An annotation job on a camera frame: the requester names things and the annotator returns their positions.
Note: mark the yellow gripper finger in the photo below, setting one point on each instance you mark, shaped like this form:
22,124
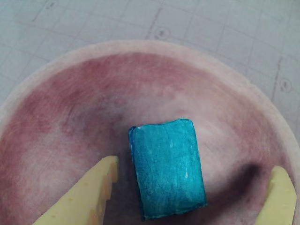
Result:
86,194
280,199

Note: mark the blue wooden block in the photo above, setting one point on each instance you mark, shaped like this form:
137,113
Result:
167,168

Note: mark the round wooden bowl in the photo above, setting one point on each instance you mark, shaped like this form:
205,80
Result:
70,117

